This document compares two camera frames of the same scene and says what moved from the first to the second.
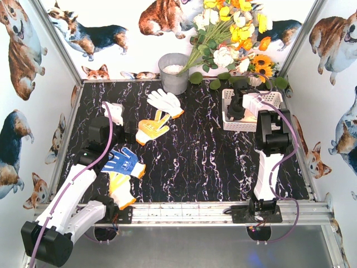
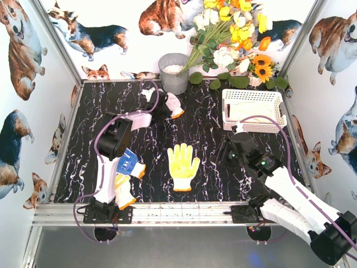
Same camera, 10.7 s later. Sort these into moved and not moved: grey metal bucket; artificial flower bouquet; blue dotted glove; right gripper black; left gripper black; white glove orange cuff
Moved: left gripper black; right gripper black
Not moved: white glove orange cuff; grey metal bucket; artificial flower bouquet; blue dotted glove
